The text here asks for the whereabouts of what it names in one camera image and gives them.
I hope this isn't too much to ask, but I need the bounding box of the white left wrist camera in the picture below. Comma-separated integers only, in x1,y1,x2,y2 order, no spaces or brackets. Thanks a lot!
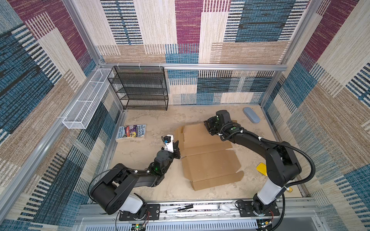
162,135,174,153

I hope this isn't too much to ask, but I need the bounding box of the black white marker pen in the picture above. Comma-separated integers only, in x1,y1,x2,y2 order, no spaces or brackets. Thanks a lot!
165,204,194,214

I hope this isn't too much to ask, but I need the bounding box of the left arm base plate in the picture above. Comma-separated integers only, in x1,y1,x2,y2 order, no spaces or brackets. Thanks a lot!
119,204,161,221

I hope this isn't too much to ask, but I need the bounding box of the yellow toy shovel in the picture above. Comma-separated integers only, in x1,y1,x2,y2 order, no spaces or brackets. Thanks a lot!
256,163,293,192

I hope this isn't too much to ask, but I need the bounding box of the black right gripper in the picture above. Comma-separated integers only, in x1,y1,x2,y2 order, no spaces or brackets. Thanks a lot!
203,116,224,135

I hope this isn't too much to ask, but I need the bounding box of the black wire shelf rack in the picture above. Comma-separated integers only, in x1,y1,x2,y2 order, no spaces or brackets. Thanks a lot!
108,66,169,110

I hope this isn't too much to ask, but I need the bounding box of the brown cardboard box sheet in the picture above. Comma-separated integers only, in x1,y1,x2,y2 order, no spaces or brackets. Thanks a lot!
174,123,244,191

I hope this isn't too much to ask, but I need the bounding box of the white wire mesh basket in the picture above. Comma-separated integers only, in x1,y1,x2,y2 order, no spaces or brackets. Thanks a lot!
63,68,111,130

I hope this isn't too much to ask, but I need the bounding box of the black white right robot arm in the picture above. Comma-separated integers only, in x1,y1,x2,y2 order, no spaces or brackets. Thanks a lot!
204,110,302,216

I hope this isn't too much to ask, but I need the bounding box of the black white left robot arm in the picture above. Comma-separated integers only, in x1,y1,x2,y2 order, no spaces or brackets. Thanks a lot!
88,136,181,220

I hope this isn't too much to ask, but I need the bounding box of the colourful paperback book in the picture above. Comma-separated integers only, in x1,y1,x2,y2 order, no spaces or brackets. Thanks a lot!
115,124,146,142

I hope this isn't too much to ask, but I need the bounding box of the small white plastic piece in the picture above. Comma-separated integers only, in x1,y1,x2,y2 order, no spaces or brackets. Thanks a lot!
218,204,231,213

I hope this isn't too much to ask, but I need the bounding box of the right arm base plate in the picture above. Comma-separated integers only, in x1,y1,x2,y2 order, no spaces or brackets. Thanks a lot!
235,200,280,217

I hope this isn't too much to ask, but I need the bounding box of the blue-grey glasses case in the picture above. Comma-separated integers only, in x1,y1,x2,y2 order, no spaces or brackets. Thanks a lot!
243,107,261,124

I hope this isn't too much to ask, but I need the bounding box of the black corrugated cable conduit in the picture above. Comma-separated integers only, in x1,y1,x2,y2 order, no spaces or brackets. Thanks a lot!
219,122,316,231

